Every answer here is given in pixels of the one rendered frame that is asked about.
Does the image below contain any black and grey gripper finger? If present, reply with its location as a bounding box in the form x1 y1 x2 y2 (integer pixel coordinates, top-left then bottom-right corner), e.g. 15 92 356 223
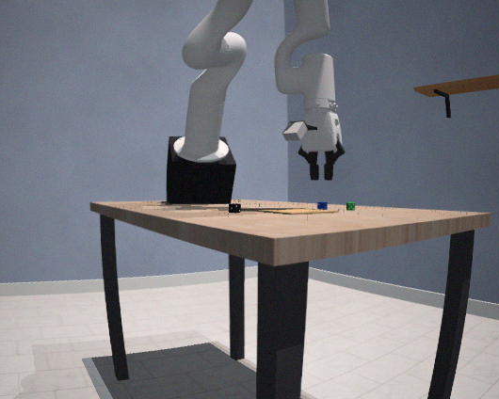
298 146 319 180
324 138 345 181

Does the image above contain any black die with white pips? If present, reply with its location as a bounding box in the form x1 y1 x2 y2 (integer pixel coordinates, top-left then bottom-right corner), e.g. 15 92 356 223
229 203 241 213

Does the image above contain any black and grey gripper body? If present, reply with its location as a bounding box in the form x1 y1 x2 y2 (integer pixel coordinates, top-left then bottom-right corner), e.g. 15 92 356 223
301 110 342 152

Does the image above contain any tan flat mat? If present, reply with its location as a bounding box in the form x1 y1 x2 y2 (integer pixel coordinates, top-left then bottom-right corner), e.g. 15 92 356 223
256 208 339 215

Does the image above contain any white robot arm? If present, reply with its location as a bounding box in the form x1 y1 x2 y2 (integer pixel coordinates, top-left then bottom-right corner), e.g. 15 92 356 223
173 0 338 163

